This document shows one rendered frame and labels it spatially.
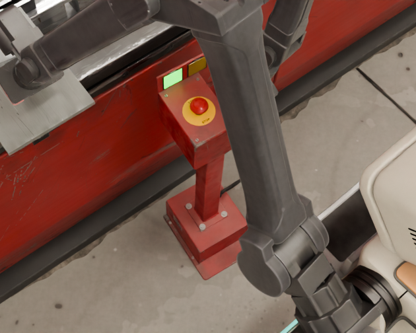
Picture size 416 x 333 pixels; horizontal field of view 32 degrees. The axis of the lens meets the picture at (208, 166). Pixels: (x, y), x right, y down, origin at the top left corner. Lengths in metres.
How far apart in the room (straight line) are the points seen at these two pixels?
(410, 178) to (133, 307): 1.43
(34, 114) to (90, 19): 0.45
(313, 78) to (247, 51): 1.77
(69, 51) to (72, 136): 0.67
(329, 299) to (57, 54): 0.50
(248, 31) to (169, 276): 1.56
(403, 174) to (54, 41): 0.50
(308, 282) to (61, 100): 0.62
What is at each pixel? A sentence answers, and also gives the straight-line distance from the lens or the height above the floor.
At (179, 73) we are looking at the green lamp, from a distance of 1.57.
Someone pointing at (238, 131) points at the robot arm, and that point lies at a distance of 0.81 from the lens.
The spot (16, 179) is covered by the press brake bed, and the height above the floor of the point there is 0.65.
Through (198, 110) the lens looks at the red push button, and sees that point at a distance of 1.53.
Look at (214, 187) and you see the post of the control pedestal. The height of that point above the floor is 0.34.
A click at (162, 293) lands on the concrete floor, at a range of 2.22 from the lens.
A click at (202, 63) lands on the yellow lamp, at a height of 0.81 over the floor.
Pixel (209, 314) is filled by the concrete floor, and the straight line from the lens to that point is 2.20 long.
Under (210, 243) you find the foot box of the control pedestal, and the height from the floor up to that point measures 0.12.
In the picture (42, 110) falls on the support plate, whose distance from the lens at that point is 1.34.
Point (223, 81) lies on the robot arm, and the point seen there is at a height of 1.48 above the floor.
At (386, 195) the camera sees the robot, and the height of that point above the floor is 1.33.
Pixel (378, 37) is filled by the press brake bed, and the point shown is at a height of 0.05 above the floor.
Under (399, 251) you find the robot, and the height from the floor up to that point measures 1.25.
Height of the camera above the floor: 2.14
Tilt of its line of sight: 64 degrees down
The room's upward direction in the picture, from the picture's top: 4 degrees clockwise
